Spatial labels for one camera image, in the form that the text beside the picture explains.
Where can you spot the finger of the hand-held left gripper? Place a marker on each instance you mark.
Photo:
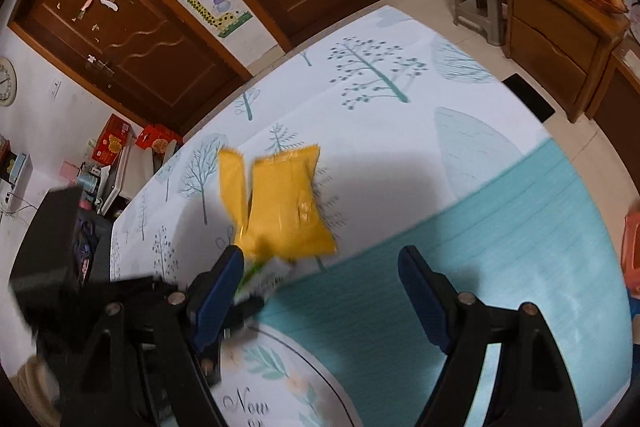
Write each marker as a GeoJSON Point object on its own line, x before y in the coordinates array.
{"type": "Point", "coordinates": [248, 309]}

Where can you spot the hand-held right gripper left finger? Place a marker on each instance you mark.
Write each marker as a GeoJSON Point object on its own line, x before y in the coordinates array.
{"type": "Point", "coordinates": [220, 297]}

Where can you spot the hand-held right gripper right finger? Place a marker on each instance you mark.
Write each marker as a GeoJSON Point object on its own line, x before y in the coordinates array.
{"type": "Point", "coordinates": [425, 297]}

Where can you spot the green white packet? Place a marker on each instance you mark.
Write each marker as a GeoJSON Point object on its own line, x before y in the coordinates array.
{"type": "Point", "coordinates": [262, 279]}

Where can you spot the yellow snack packet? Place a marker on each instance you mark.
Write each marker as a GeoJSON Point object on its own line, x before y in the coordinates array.
{"type": "Point", "coordinates": [285, 207]}

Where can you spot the light blue tape roll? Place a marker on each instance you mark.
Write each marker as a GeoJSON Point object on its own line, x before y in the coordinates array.
{"type": "Point", "coordinates": [91, 179]}

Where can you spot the pink board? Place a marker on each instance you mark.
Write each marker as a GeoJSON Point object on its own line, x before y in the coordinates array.
{"type": "Point", "coordinates": [70, 170]}

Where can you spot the light blue box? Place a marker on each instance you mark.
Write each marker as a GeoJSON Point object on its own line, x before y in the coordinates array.
{"type": "Point", "coordinates": [19, 168]}

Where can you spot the white low cabinet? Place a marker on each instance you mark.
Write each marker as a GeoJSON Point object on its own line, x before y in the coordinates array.
{"type": "Point", "coordinates": [132, 177]}

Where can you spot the red gift box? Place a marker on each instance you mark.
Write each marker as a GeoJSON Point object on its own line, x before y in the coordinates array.
{"type": "Point", "coordinates": [112, 142]}

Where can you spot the tree print tablecloth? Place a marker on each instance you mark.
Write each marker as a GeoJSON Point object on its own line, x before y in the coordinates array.
{"type": "Point", "coordinates": [450, 157]}

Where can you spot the orange plastic stool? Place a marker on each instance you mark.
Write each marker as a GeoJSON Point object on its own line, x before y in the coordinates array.
{"type": "Point", "coordinates": [632, 252]}

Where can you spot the black rectangular floor pad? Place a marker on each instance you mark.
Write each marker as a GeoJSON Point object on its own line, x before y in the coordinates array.
{"type": "Point", "coordinates": [527, 99]}

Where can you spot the brown door with sticker scraps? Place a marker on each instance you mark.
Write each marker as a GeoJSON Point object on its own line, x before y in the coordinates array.
{"type": "Point", "coordinates": [140, 37]}

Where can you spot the wooden sideboard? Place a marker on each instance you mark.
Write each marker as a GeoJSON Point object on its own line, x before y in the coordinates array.
{"type": "Point", "coordinates": [620, 107]}

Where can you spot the wooden cabinet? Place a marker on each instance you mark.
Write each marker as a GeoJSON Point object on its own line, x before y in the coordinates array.
{"type": "Point", "coordinates": [550, 32]}

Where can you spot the white wall switch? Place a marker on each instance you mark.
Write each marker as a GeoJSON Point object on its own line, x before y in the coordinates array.
{"type": "Point", "coordinates": [54, 89]}

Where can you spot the round wall clock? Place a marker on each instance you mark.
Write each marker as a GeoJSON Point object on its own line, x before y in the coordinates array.
{"type": "Point", "coordinates": [5, 82]}

